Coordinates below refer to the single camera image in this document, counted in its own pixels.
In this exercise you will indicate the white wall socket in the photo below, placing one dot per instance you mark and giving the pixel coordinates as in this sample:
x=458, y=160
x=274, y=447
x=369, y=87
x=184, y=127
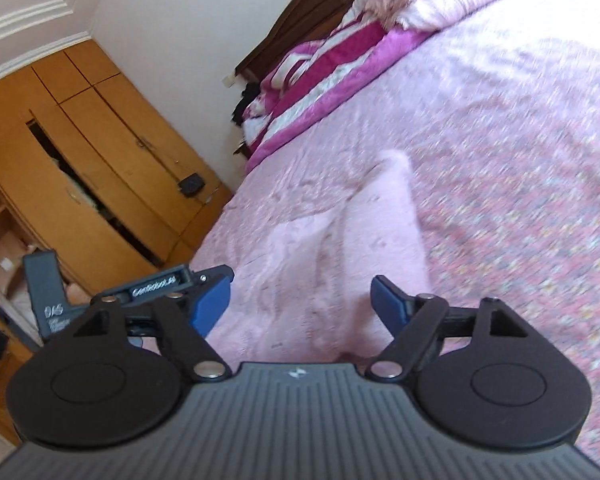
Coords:
x=229, y=80

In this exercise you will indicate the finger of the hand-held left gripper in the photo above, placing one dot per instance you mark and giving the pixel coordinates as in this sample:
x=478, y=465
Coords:
x=215, y=272

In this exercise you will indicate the cardboard box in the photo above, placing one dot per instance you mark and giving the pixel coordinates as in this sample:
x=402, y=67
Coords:
x=0, y=260

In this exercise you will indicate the pink floral bedspread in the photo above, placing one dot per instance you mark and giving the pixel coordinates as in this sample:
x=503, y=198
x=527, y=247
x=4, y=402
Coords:
x=505, y=160

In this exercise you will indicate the dark wooden nightstand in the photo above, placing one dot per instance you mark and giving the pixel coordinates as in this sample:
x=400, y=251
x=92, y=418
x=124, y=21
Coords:
x=240, y=150

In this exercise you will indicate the dark cloth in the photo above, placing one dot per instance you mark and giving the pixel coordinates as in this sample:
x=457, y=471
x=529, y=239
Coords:
x=245, y=105

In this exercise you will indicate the dark wooden headboard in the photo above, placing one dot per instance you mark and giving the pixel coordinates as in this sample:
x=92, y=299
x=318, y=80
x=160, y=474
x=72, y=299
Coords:
x=300, y=15

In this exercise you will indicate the magenta white striped quilt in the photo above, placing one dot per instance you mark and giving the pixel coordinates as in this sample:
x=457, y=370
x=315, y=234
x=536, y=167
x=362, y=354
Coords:
x=330, y=65

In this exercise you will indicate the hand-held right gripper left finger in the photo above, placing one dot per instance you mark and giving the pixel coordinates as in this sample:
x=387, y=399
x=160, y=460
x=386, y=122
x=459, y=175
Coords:
x=210, y=305

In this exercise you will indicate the small black bag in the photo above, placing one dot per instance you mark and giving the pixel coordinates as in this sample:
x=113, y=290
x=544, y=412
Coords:
x=191, y=184

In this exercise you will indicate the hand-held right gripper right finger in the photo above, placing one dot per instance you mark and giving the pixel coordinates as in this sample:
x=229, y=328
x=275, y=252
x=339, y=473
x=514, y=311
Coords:
x=387, y=305

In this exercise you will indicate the wooden wardrobe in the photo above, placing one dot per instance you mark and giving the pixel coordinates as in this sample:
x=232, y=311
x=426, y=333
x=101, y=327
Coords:
x=105, y=135

